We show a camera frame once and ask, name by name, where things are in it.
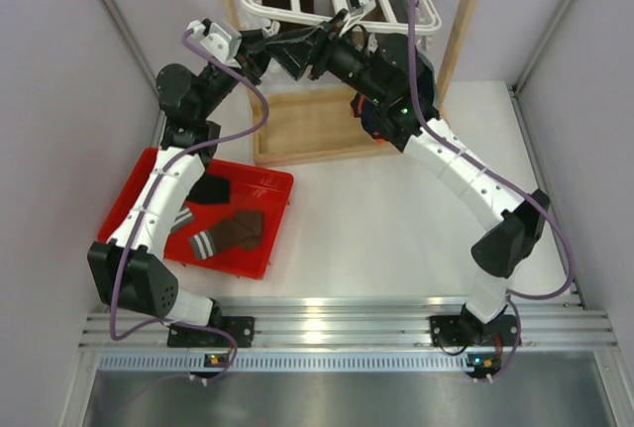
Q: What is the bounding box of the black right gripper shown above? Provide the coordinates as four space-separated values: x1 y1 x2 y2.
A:
264 10 388 108

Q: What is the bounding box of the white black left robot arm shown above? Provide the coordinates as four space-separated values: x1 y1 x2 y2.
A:
110 28 269 345

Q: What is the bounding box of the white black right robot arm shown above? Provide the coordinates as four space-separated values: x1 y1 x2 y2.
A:
264 23 550 345

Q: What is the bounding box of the red plastic tray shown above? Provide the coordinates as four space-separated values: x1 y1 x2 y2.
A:
88 148 294 282

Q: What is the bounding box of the black sock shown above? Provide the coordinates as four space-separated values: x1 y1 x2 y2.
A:
186 173 231 205

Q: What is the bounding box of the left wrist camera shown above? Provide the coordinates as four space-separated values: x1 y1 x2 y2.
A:
182 20 242 62

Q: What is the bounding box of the wooden hanger stand frame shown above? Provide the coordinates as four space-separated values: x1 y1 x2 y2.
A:
253 0 478 167

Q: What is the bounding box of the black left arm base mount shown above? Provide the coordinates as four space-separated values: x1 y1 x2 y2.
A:
166 316 256 349

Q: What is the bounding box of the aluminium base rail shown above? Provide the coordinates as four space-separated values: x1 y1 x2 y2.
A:
78 295 618 374

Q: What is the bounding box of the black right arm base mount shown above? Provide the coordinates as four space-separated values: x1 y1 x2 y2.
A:
429 314 519 356

